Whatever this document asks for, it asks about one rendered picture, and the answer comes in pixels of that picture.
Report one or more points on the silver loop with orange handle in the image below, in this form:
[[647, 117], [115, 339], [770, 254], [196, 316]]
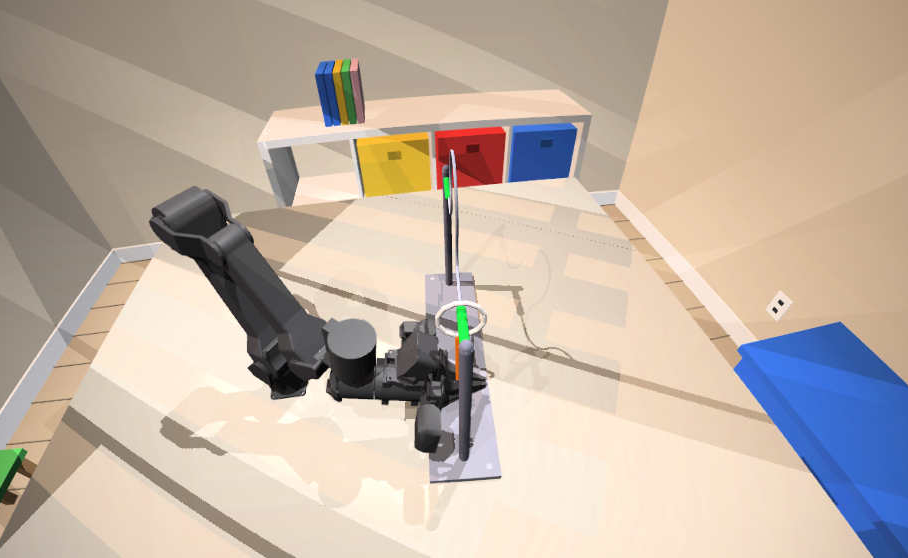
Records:
[[453, 334]]

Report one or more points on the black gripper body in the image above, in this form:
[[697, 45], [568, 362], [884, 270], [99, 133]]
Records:
[[427, 427]]

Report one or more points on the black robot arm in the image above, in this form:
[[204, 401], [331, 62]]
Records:
[[287, 345]]

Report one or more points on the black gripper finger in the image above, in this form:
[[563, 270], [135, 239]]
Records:
[[450, 390], [448, 369]]

